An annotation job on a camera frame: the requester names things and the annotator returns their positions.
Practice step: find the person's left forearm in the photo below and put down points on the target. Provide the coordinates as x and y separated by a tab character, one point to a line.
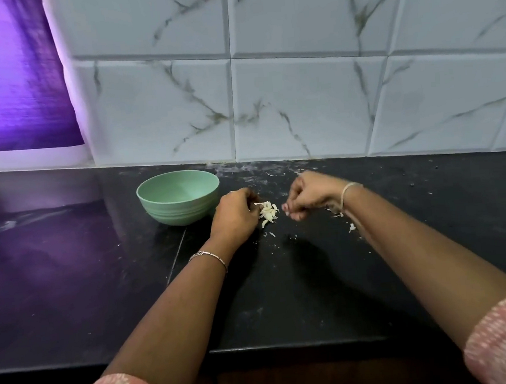
167	323

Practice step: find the person's right hand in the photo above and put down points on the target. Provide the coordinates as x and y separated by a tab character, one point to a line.
314	193

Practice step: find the purple cloth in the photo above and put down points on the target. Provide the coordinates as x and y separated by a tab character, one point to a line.
16	73

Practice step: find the mint green bowl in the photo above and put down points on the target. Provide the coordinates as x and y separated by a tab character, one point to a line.
179	195

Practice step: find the person's left hand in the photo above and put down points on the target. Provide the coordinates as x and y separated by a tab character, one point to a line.
233	219

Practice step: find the garlic clove cluster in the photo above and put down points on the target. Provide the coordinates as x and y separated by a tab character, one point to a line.
269	212

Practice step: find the person's right forearm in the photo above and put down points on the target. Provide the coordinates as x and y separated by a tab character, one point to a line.
433	254

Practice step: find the pile of white garlic peels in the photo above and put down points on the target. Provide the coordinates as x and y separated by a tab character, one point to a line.
350	226

